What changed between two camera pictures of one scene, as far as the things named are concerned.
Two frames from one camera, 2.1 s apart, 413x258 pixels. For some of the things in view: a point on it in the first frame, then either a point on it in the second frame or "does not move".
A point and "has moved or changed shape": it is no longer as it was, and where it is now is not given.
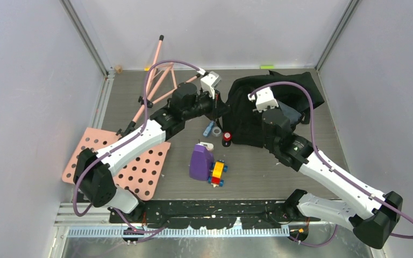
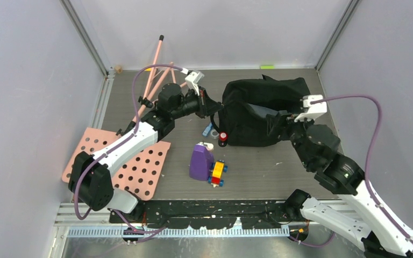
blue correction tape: (208, 129) does not move
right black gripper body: (267, 143) -> (303, 156)
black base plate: (234, 214) does not move
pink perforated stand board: (139, 177) does not move
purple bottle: (201, 161) does not move
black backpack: (242, 124) has moved or changed shape
